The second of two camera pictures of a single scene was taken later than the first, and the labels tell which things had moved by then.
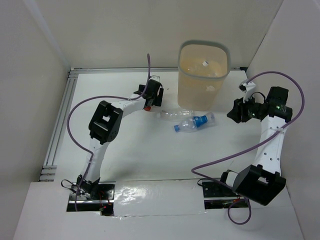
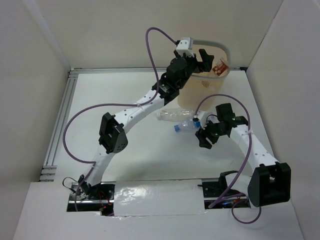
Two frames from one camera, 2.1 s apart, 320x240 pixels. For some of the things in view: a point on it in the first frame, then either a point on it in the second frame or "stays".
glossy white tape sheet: x=159 y=197 stays
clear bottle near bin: x=175 y=115 stays
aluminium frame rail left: x=49 y=171 stays
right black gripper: x=239 y=108 -> x=201 y=135
